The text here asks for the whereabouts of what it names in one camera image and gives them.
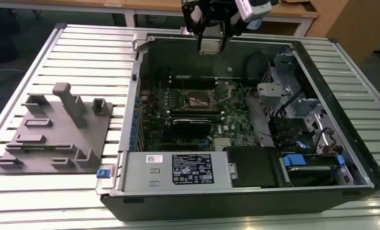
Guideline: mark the silver chipset heatsink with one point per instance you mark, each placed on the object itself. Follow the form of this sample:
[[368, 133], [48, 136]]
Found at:
[[223, 142]]

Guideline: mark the green motherboard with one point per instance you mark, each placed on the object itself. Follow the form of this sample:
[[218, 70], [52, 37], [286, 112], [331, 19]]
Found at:
[[240, 134]]

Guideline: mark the black office chair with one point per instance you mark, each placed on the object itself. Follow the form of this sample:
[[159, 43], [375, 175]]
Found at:
[[2, 40]]

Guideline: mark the wooden cabinet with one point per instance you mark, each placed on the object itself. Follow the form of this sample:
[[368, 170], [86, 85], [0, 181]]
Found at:
[[362, 24]]

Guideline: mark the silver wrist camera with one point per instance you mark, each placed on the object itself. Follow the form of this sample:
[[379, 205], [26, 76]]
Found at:
[[252, 9]]

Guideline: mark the black PC case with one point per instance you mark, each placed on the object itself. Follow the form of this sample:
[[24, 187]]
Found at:
[[208, 208]]

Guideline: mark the black plastic disk bay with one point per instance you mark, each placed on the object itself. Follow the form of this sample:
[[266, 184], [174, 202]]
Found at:
[[288, 130]]

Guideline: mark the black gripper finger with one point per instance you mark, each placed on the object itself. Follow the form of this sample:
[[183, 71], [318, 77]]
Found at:
[[226, 38], [202, 36]]

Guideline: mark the silver power supply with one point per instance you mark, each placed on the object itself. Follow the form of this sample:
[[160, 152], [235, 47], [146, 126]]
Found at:
[[135, 167]]

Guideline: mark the hard disk in blue carrier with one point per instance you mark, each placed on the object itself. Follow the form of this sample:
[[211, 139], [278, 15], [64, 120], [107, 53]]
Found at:
[[294, 160]]

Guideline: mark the wooden desk white frame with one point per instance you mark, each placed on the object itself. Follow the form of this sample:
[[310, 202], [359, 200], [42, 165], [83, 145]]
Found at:
[[50, 2], [298, 13]]

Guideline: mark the silver CPU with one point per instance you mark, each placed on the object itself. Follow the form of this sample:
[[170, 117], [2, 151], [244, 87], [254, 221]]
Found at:
[[210, 47]]

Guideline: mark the blue case latch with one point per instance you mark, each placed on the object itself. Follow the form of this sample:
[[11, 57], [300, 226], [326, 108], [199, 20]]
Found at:
[[103, 173]]

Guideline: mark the grey parts rack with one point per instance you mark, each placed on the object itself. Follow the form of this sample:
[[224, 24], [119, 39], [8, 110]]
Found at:
[[66, 134]]

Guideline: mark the CPU socket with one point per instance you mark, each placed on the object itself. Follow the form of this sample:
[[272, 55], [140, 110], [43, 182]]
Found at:
[[198, 100]]

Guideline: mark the black graphics card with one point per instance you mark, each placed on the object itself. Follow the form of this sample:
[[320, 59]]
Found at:
[[191, 128]]

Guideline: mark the silver drive cage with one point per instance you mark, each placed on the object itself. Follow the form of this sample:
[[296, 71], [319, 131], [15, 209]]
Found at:
[[272, 92]]

